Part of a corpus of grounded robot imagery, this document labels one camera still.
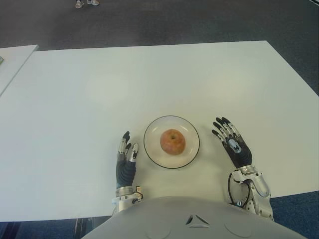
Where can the white plate with black rim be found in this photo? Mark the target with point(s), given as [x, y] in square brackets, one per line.
[154, 154]

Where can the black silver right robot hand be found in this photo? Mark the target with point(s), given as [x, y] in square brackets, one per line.
[240, 155]

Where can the red yellow apple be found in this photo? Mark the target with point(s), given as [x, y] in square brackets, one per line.
[172, 142]

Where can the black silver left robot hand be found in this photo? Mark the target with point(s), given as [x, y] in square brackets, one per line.
[125, 171]

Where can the grey white robot torso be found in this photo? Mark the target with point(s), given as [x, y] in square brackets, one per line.
[174, 219]

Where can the grey metal table leg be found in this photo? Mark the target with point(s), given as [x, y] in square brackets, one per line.
[81, 229]

